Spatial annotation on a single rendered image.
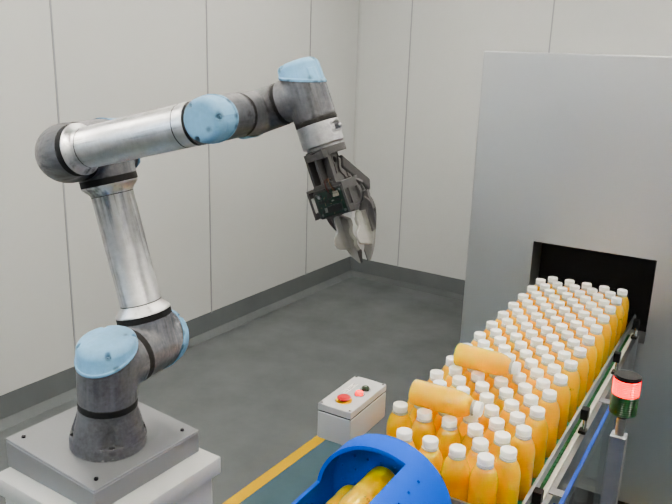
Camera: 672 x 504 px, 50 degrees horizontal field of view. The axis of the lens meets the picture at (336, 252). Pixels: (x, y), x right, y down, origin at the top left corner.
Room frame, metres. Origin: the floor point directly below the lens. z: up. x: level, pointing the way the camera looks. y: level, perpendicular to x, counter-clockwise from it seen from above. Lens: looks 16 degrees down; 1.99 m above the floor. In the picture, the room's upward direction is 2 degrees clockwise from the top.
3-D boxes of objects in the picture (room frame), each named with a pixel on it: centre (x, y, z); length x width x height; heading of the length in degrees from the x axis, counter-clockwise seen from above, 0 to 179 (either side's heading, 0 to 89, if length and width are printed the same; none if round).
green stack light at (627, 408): (1.60, -0.71, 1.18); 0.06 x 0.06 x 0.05
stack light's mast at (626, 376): (1.60, -0.71, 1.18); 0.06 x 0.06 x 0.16
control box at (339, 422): (1.77, -0.06, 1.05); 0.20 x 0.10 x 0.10; 150
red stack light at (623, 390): (1.60, -0.71, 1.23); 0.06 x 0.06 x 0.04
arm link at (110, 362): (1.32, 0.44, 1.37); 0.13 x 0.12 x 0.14; 156
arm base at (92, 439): (1.31, 0.45, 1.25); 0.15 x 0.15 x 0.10
